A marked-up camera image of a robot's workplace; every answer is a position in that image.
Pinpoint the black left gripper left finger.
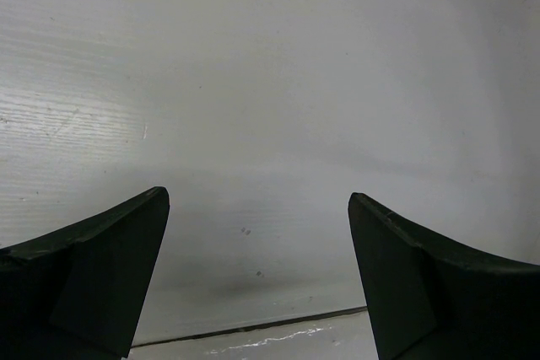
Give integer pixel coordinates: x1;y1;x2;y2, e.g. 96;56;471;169
1;186;170;359

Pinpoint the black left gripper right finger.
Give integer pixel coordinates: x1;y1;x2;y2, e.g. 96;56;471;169
348;193;539;359

